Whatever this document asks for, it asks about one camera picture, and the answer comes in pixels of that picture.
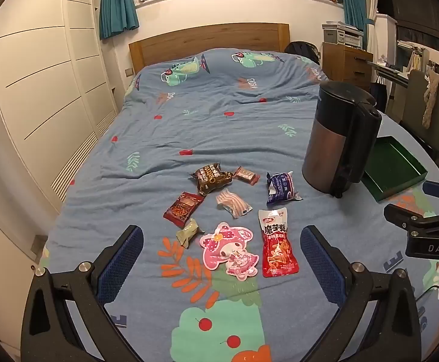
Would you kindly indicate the small green snack packet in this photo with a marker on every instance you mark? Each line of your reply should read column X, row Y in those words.
column 189, row 232

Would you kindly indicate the pink cartoon shaped packet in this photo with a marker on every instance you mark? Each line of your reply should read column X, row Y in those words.
column 223, row 250

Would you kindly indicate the wooden dresser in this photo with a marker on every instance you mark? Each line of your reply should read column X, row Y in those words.
column 349, row 64

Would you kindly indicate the brown snack packet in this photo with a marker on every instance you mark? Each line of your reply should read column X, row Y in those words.
column 210, row 179

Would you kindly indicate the grey printer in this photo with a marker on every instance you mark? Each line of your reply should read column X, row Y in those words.
column 342, row 34

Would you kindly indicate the green tray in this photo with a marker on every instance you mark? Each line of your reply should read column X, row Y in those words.
column 389, row 166

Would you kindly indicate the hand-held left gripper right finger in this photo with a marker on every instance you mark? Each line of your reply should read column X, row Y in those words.
column 321, row 267

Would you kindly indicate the white vent grille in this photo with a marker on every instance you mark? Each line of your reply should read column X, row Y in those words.
column 76, row 158

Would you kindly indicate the tall red snack packet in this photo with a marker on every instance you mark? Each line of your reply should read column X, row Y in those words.
column 278, row 245

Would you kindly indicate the blue printed blanket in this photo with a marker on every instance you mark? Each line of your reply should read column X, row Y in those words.
column 204, row 120

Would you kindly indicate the dark red meat floss packet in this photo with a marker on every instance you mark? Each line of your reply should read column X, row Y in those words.
column 183, row 207

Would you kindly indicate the pink striped candy packet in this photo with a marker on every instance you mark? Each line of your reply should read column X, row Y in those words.
column 232, row 203

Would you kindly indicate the dark chair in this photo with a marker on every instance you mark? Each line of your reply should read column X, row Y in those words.
column 415, row 98

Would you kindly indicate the blue and white snack packet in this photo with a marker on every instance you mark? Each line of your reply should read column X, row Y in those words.
column 281, row 188

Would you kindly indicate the wooden headboard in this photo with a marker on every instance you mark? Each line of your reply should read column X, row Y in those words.
column 204, row 39

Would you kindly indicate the black and steel kettle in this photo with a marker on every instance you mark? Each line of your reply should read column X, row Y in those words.
column 329, row 139

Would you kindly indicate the dark blue shopping bag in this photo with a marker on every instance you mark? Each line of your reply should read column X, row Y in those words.
column 378, row 94

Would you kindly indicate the white wardrobe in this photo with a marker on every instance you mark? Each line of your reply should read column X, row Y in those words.
column 34, row 64

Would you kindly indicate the tan braided plush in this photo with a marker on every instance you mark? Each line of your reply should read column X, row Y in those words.
column 429, row 98

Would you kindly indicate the cluttered desk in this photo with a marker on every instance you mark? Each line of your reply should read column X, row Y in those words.
column 393, row 69

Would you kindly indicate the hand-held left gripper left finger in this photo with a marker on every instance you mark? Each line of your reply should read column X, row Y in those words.
column 123, row 267

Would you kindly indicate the wall socket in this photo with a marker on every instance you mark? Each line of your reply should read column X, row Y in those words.
column 129, row 71

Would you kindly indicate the small pink snack packet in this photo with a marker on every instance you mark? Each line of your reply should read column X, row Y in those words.
column 246, row 175

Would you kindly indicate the black backpack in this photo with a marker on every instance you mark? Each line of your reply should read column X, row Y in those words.
column 300, row 51

